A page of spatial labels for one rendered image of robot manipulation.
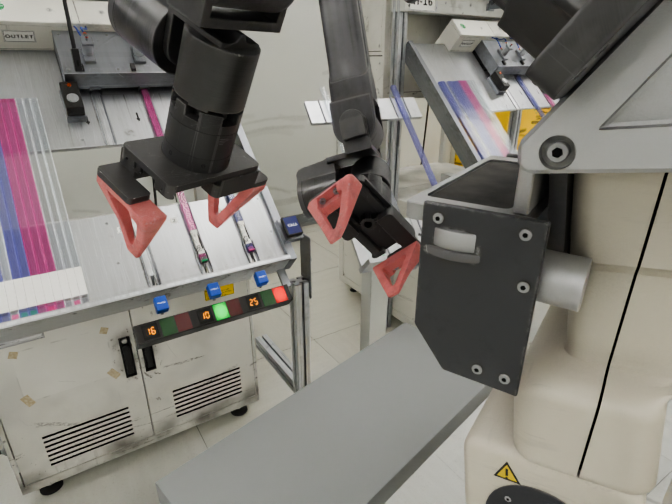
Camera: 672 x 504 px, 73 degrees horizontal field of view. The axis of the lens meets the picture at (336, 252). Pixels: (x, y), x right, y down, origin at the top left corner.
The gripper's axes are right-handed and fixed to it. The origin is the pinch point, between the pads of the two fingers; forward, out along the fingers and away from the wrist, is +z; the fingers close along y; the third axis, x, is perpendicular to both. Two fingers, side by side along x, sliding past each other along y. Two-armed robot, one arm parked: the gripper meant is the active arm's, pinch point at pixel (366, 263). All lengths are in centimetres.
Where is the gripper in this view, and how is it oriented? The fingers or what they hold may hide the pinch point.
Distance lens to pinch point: 49.2
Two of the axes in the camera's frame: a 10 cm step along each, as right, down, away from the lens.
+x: 7.4, -4.8, -4.7
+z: -0.9, 6.3, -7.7
